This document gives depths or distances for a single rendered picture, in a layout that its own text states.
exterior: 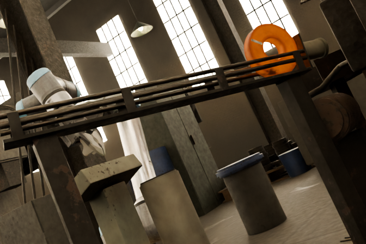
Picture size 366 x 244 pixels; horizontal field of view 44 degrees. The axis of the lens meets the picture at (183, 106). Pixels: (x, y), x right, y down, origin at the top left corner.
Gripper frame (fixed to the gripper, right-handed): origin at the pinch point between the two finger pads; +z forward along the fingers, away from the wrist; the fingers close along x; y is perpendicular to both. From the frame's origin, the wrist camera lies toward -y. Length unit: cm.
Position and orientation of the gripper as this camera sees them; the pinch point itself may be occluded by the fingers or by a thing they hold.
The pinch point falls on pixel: (102, 150)
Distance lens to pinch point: 143.8
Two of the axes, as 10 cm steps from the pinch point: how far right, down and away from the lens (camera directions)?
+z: 6.4, 7.1, -3.0
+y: -5.8, 7.0, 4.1
